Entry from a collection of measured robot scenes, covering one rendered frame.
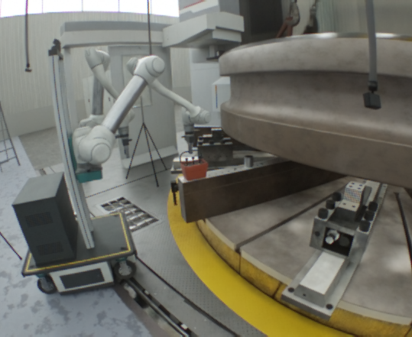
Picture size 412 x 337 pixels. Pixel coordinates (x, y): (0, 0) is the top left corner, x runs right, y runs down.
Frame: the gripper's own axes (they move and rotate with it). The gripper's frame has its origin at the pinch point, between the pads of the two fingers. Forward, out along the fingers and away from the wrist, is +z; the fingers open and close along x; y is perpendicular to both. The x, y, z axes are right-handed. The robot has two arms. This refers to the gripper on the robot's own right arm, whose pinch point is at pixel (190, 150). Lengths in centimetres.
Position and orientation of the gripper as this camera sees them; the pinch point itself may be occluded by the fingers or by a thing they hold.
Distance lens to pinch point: 208.3
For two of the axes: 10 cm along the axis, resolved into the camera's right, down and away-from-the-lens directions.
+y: -9.2, 1.8, -3.5
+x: 3.9, 2.9, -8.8
